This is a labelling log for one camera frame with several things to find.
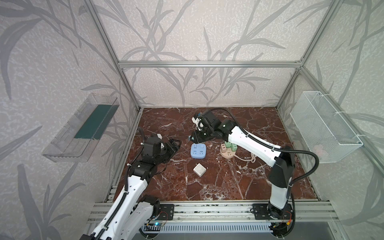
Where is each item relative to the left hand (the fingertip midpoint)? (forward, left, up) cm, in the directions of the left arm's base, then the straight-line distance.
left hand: (181, 141), depth 76 cm
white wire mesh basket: (-4, -65, +14) cm, 66 cm away
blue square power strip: (+4, -8, -19) cm, 21 cm away
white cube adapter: (-8, -10, -19) cm, 23 cm away
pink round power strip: (+2, -27, -18) cm, 33 cm away
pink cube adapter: (+4, -24, -14) cm, 28 cm away
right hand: (+5, -6, 0) cm, 8 cm away
